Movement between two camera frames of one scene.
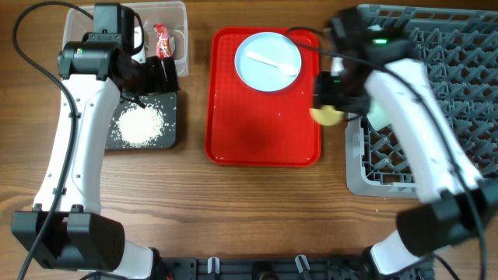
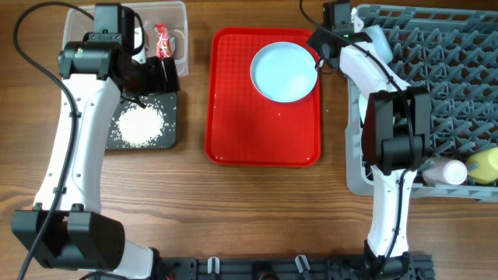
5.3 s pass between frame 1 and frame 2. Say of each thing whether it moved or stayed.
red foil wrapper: stayed
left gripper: stayed
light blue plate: moved
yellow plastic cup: moved
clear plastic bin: stayed
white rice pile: stayed
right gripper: moved
